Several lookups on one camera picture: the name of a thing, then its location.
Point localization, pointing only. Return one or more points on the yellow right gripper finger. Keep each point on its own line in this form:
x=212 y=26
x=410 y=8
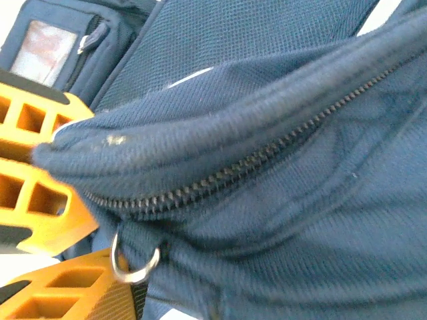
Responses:
x=90 y=303

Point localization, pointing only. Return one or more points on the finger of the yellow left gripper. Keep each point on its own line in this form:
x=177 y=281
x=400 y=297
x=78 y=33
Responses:
x=10 y=140
x=76 y=226

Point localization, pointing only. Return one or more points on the navy blue backpack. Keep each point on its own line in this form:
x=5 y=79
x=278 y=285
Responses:
x=267 y=133

